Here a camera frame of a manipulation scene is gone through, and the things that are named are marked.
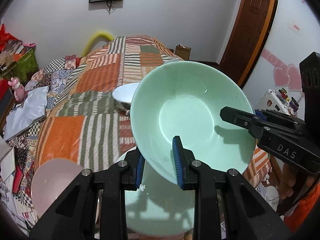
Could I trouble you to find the pink ceramic bowl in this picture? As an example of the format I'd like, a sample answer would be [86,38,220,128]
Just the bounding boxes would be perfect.
[31,158,83,218]

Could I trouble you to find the mint green bowl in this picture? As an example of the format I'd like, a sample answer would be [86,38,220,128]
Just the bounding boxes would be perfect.
[130,61,256,183]

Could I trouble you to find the mint green plate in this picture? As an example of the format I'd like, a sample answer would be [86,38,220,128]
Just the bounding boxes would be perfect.
[125,163,195,237]

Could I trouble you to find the white bowl black dots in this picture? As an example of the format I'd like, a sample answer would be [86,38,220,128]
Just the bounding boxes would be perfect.
[112,82,139,109]

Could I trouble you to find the person's right hand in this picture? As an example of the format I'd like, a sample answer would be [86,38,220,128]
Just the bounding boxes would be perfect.
[278,163,319,202]

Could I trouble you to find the white stickered suitcase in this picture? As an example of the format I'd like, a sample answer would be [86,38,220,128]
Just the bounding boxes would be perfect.
[254,88,299,117]

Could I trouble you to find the wardrobe with heart stickers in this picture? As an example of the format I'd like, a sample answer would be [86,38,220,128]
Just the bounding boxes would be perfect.
[243,0,319,119]

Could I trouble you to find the patchwork striped bedspread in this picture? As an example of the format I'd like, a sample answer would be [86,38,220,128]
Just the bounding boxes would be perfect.
[34,35,273,188]

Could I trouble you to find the brown cardboard box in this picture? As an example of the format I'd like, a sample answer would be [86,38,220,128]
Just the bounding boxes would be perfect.
[175,44,191,61]

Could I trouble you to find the brown wooden door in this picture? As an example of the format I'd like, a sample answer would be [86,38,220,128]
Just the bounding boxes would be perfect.
[220,0,278,88]

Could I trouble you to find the white folded cloth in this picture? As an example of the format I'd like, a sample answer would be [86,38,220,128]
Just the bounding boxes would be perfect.
[3,86,49,141]

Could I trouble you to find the pink rabbit figurine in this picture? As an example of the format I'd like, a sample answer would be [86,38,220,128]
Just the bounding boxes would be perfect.
[8,77,28,102]

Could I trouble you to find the checkered patchwork quilt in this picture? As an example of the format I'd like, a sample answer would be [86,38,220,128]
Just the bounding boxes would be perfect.
[25,55,86,111]

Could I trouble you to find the green storage box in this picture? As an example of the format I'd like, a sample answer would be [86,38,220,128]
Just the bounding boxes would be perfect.
[11,48,39,85]

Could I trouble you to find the red plastic bag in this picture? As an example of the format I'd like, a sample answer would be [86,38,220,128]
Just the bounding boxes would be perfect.
[0,24,17,51]

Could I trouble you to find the yellow foam bed rail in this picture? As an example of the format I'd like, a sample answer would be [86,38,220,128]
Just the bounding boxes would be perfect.
[81,31,114,57]

